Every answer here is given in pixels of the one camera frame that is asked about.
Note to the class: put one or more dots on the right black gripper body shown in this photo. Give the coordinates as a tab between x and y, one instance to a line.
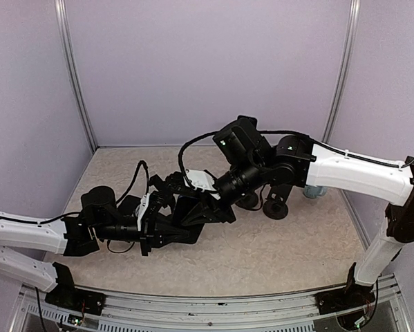
217	210

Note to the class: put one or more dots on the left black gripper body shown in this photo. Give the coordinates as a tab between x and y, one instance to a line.
147	234

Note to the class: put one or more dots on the blue phone black screen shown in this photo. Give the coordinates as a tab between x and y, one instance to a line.
186	211

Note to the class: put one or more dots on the black pole phone stand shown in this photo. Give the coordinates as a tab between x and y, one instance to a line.
163	197

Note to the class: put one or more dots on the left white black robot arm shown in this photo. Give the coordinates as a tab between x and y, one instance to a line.
74	234

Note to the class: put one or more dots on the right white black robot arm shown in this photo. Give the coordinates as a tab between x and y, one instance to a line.
300	161

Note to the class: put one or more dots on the black folding stand left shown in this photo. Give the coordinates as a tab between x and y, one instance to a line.
248	202

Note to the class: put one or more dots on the black folding stand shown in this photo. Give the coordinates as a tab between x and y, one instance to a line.
275	206
248	202

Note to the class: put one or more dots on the phone in white case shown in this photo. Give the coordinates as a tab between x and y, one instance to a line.
129	205

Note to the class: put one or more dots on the black folding stand right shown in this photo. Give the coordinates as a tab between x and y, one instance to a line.
275	206

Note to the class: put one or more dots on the light blue mug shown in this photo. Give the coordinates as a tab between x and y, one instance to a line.
314	192

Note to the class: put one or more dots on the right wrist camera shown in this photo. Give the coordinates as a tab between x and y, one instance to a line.
195	181

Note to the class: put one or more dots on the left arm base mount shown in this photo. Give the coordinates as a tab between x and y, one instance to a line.
76	299

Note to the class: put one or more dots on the front aluminium rail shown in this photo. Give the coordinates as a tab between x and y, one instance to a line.
121	311

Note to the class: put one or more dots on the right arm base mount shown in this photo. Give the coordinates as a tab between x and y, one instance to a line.
332	301

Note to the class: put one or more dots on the right aluminium frame post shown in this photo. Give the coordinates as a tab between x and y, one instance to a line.
349	44

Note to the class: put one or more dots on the aluminium frame post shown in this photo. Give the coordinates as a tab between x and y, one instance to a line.
349	44
67	45

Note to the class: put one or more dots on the left aluminium frame post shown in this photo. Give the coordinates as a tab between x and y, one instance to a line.
67	45

